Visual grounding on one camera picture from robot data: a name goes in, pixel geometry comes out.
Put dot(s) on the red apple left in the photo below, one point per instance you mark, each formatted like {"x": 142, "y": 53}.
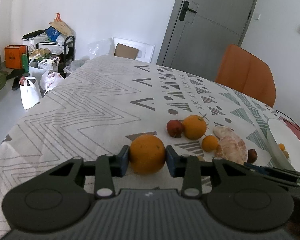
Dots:
{"x": 175, "y": 128}

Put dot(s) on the small mandarin on table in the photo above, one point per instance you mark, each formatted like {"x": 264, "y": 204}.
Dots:
{"x": 209, "y": 143}

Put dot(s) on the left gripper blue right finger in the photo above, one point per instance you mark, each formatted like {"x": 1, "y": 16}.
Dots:
{"x": 176, "y": 163}

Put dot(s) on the white plastic bag red contents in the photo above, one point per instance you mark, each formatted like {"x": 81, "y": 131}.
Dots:
{"x": 50, "y": 80}

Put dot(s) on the dark red plum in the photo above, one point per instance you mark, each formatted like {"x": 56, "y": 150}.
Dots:
{"x": 252, "y": 156}

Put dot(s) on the brown paper bag orange handle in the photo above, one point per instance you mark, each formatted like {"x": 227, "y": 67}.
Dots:
{"x": 60, "y": 26}

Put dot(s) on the patterned white tablecloth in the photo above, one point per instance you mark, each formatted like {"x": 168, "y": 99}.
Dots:
{"x": 108, "y": 102}

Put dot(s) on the brown kiwi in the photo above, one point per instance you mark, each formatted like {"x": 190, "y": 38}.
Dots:
{"x": 200, "y": 158}
{"x": 286, "y": 154}

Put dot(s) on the white ceramic plate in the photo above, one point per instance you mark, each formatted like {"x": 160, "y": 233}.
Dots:
{"x": 279, "y": 133}

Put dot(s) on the black storage rack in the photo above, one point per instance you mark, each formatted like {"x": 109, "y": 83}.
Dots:
{"x": 41, "y": 49}

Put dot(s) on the black door handle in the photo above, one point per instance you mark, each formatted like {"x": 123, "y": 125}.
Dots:
{"x": 184, "y": 9}

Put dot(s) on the brown kiwi on plate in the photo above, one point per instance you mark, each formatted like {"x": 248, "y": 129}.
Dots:
{"x": 286, "y": 154}

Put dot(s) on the white foam board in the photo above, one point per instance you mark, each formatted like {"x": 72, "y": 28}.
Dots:
{"x": 145, "y": 52}

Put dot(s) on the orange chair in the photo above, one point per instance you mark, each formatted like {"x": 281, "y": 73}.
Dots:
{"x": 246, "y": 73}

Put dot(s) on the peeled pomelo segment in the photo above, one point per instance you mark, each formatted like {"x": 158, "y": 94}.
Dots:
{"x": 232, "y": 149}
{"x": 222, "y": 131}

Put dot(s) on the peeled pomelo segment front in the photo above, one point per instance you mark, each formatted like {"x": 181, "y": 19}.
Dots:
{"x": 232, "y": 149}

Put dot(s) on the large orange with stem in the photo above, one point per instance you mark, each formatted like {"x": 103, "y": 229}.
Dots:
{"x": 194, "y": 127}

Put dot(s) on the small mandarin on plate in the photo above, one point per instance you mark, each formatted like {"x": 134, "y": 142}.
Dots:
{"x": 281, "y": 146}

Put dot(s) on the blue plastic bag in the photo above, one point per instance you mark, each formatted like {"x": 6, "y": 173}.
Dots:
{"x": 52, "y": 33}

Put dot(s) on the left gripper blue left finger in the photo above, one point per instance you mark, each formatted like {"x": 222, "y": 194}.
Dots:
{"x": 119, "y": 162}

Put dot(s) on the peeled pomelo segment back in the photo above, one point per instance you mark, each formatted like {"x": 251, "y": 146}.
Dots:
{"x": 222, "y": 131}

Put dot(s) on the white tote bag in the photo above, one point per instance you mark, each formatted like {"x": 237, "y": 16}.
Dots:
{"x": 38, "y": 68}

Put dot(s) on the white shopping bag front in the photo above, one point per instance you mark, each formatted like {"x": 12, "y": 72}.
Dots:
{"x": 29, "y": 91}

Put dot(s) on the cardboard box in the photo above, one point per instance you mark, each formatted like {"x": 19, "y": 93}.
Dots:
{"x": 125, "y": 51}

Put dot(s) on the grey door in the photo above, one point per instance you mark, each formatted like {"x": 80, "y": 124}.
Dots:
{"x": 197, "y": 44}

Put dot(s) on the orange box on floor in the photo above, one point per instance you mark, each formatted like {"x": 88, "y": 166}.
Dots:
{"x": 13, "y": 55}

